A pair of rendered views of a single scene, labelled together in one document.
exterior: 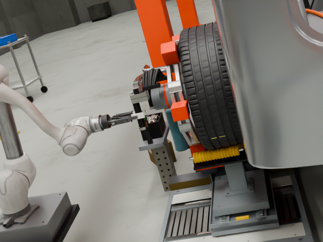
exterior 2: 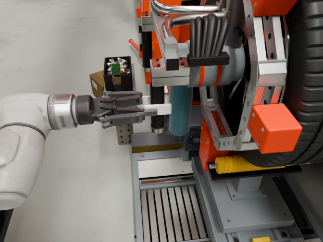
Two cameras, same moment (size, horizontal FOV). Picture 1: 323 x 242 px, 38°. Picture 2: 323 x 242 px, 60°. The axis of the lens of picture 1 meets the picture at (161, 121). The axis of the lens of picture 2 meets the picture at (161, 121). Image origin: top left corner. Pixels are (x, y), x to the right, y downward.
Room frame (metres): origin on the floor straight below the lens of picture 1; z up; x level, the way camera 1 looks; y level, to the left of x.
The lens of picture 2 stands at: (1.80, 0.29, 1.26)
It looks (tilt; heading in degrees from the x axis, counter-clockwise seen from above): 39 degrees down; 340
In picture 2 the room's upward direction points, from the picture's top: straight up
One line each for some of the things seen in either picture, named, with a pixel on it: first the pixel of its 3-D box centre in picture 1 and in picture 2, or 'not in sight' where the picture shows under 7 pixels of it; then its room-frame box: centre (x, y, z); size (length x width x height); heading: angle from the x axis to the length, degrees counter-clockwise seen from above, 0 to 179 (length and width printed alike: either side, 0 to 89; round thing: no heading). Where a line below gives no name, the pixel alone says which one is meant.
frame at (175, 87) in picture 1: (184, 92); (227, 62); (2.47, -0.16, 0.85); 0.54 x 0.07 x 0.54; 167
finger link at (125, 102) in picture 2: (123, 116); (121, 102); (2.39, 0.19, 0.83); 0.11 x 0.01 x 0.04; 88
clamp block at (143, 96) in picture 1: (139, 96); (169, 71); (2.35, 0.07, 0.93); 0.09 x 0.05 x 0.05; 77
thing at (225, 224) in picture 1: (242, 201); (239, 196); (2.43, -0.33, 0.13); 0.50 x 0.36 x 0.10; 167
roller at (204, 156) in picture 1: (216, 153); (250, 162); (2.33, -0.23, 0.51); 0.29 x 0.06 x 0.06; 77
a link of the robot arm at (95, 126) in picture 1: (97, 123); (66, 111); (2.40, 0.33, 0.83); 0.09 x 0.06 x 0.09; 167
